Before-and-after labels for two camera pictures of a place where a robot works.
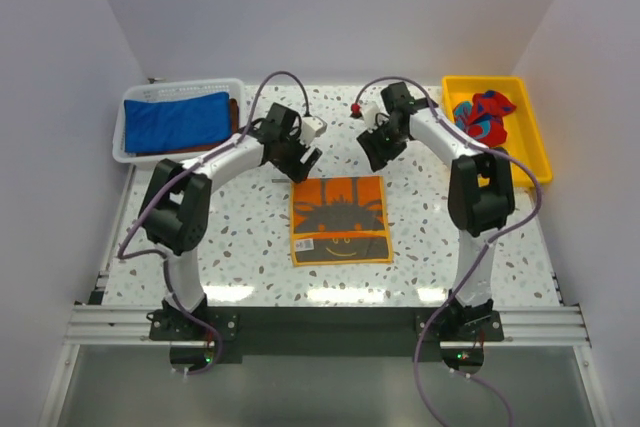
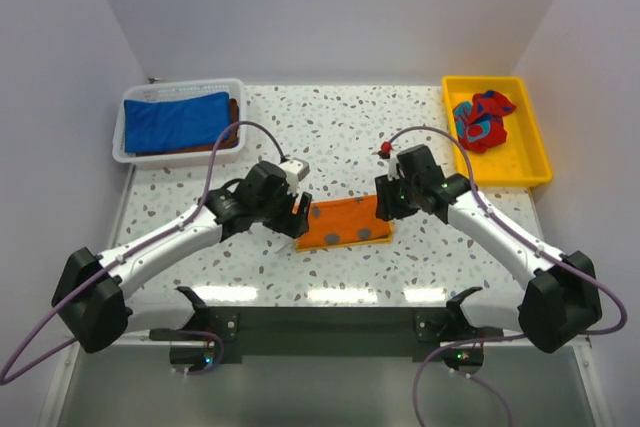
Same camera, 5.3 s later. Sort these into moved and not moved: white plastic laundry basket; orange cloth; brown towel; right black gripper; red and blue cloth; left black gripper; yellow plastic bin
Moved: orange cloth; left black gripper; right black gripper
Not moved: yellow plastic bin; white plastic laundry basket; brown towel; red and blue cloth
